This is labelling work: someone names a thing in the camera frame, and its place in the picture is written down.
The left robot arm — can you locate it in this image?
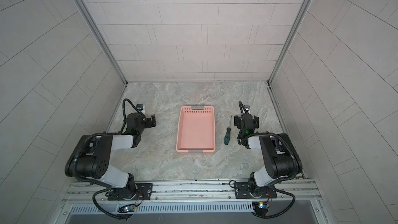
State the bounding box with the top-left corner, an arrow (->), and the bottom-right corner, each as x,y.
64,104 -> 157,201

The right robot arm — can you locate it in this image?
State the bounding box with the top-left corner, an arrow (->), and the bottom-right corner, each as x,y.
234,101 -> 303,198

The pink perforated plastic bin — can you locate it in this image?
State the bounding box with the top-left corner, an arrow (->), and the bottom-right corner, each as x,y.
176,105 -> 216,154

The right small circuit board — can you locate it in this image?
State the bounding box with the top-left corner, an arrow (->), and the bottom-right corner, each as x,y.
252,202 -> 269,216

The small circuit board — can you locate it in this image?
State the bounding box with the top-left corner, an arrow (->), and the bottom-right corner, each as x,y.
118,204 -> 136,214
252,202 -> 269,216

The left small circuit board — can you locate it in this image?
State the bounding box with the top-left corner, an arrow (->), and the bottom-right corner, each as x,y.
118,204 -> 136,214

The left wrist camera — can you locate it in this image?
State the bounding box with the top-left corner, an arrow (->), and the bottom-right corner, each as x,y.
136,104 -> 145,114

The green handled screwdriver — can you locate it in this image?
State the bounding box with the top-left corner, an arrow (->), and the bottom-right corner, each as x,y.
224,116 -> 232,145

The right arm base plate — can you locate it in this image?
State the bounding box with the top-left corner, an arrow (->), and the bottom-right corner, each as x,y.
230,180 -> 277,199

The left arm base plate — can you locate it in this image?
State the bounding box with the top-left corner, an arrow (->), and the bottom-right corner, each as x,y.
105,183 -> 153,201

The aluminium mounting rail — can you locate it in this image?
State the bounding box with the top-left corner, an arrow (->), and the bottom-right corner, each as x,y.
62,178 -> 321,204

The left black cable loop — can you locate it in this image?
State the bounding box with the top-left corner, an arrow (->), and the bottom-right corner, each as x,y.
92,188 -> 137,220

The black cable loop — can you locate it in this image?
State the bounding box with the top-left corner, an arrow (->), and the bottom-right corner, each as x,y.
92,188 -> 137,220
251,187 -> 296,219

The right black cable loop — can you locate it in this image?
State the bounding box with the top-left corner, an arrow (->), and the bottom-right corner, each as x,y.
251,187 -> 296,219

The left aluminium corner post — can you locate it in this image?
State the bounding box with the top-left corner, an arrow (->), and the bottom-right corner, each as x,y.
73,0 -> 128,86

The aluminium corner post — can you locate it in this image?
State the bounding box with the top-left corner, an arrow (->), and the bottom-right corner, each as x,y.
267,0 -> 312,86
73,0 -> 128,86

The right aluminium corner post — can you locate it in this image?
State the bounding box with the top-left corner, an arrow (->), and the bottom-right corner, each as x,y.
267,0 -> 312,86

